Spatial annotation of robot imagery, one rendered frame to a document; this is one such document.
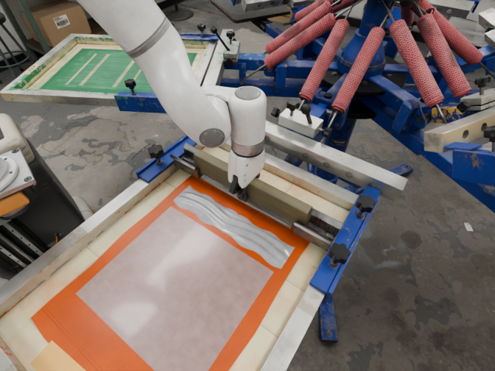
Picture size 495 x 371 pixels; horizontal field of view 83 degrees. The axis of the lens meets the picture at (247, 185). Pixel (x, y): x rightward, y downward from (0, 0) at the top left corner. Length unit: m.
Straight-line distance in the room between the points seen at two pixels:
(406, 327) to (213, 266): 1.32
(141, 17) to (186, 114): 0.15
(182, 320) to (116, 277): 0.19
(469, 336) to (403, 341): 0.35
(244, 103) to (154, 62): 0.17
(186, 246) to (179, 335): 0.20
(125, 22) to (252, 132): 0.28
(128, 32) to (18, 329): 0.63
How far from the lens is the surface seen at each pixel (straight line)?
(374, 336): 1.76
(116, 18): 0.48
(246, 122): 0.56
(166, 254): 0.75
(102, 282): 0.77
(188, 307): 0.68
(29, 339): 0.79
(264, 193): 0.70
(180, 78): 0.48
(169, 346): 0.67
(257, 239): 0.73
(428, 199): 2.40
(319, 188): 0.82
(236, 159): 0.63
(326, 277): 0.67
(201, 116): 0.49
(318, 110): 1.01
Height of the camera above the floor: 1.60
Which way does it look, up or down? 49 degrees down
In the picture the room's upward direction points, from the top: straight up
